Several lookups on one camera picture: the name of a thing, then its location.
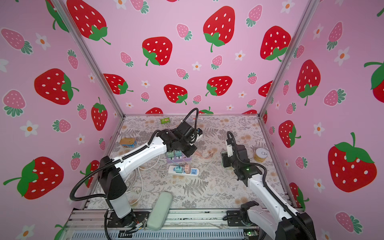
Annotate teal charger plug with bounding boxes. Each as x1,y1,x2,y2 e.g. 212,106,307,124
175,151,183,159
174,166,183,174

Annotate pale green oblong case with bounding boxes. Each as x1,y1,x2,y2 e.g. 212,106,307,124
146,192,173,231

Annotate orange pink cable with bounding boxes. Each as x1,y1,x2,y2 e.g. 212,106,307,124
196,148,218,159

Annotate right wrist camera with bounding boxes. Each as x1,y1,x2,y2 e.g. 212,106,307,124
227,144,234,158

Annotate yellow tape roll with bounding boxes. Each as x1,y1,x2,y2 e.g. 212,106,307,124
254,148,269,163

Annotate pink charger plug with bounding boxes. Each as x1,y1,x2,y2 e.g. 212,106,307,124
184,164,191,174

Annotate green snack packet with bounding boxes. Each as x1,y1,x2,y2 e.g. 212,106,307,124
161,118,170,124

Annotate purple power strip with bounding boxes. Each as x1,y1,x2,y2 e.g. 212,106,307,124
166,154,192,165

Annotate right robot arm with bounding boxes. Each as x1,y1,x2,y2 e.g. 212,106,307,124
222,131,316,240

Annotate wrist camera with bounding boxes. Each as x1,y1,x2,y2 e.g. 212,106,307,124
227,144,234,158
194,128,203,140

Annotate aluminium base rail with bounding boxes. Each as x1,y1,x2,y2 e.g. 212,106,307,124
65,208,313,240

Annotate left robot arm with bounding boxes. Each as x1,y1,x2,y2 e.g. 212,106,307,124
70,108,203,226

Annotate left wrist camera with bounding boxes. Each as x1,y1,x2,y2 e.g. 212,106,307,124
194,128,203,140

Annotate white power cord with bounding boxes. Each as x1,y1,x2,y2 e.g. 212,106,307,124
119,152,169,206

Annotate white blue power strip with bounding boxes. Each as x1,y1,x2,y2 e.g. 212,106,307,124
168,166,200,177

